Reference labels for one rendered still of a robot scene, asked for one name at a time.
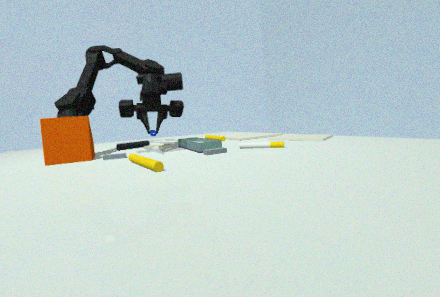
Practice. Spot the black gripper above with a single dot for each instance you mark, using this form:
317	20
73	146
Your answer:
127	109

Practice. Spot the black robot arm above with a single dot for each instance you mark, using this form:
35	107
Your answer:
79	100

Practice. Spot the black cylinder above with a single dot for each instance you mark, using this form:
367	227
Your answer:
139	144

